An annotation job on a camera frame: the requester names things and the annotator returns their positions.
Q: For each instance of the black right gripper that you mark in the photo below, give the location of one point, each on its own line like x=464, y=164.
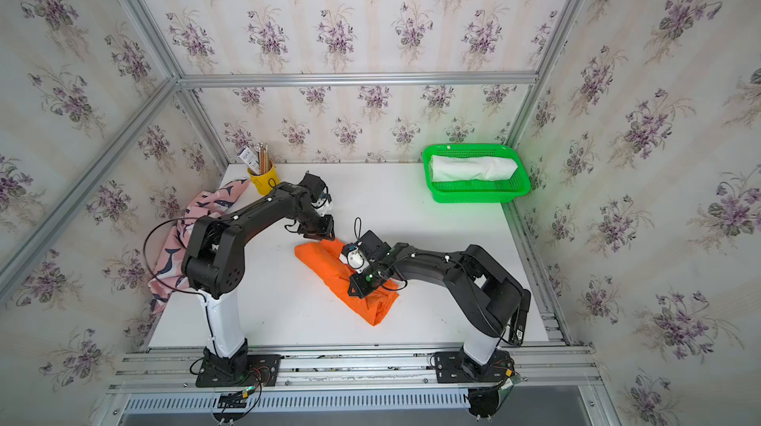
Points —
x=358, y=289

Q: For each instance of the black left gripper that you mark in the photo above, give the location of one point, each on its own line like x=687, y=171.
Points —
x=323, y=231

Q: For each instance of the orange cloth garment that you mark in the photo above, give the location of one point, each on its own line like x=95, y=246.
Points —
x=323, y=258

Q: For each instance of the pink patterned garment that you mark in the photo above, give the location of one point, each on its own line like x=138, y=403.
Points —
x=168, y=268

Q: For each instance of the white shorts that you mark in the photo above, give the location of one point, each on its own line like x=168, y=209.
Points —
x=446, y=169

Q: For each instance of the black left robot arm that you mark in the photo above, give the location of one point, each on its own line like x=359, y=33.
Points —
x=215, y=264

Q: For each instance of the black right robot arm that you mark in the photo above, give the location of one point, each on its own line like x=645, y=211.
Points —
x=493, y=301

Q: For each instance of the yellow pencil cup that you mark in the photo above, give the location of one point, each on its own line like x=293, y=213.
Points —
x=265, y=183

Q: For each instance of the wooden pencils bundle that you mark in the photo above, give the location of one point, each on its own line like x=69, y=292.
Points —
x=264, y=158

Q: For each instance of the green plastic basket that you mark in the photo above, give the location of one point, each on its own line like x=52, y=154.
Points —
x=474, y=191

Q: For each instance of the black stapler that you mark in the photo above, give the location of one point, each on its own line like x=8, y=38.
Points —
x=517, y=327

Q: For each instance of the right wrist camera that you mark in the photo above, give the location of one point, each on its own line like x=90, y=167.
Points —
x=352, y=256

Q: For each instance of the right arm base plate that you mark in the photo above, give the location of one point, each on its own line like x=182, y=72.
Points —
x=455, y=367

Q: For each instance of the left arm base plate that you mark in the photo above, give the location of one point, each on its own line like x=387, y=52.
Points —
x=255, y=370

